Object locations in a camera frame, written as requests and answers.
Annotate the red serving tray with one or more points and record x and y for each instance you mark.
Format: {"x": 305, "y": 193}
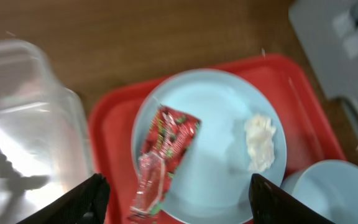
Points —
{"x": 308, "y": 133}

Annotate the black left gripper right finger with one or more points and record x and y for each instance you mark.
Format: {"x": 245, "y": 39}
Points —
{"x": 272, "y": 205}

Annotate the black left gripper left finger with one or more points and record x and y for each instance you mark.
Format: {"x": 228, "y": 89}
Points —
{"x": 85, "y": 204}

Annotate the light blue plate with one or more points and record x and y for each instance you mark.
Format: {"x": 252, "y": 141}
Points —
{"x": 212, "y": 183}

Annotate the clear plastic bin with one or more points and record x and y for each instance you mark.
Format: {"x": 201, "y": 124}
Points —
{"x": 44, "y": 144}

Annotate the light blue bowl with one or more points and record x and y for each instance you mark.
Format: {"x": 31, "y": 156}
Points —
{"x": 330, "y": 188}

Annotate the red snack wrapper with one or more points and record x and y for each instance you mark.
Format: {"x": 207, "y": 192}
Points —
{"x": 170, "y": 135}

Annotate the grey dishwasher rack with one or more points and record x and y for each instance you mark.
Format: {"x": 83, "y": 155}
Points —
{"x": 328, "y": 33}

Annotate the white tissue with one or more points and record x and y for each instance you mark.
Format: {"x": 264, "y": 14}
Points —
{"x": 259, "y": 141}

